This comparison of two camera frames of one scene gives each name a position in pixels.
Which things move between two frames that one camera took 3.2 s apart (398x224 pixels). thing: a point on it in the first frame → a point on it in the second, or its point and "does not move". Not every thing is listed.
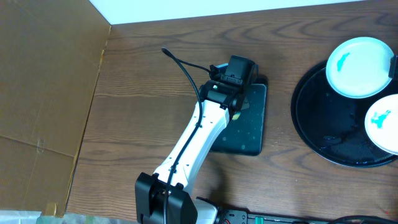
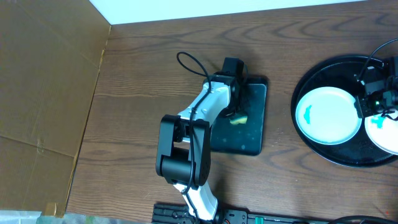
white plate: x=381 y=124 does not move
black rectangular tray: x=243 y=136 does not move
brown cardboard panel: x=50 y=57 does not move
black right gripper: x=393 y=66 → x=364 y=106
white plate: x=359 y=67 → x=328 y=116
